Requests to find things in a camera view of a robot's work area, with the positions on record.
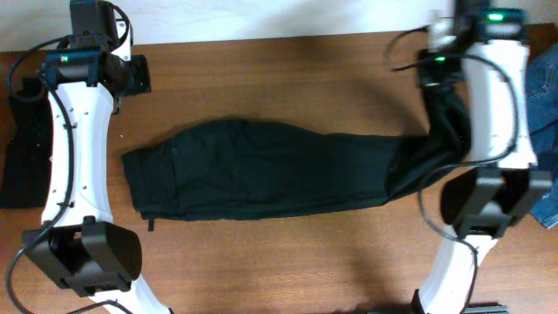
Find black pants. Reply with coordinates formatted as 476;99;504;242
121;86;471;222

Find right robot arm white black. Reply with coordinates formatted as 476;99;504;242
412;1;553;313

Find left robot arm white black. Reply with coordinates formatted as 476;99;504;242
21;31;171;313

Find blue denim jeans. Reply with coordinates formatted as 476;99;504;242
526;44;557;229

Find folded black shirt with logo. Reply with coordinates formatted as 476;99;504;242
1;78;52;208

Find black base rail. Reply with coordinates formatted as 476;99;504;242
463;304;509;314

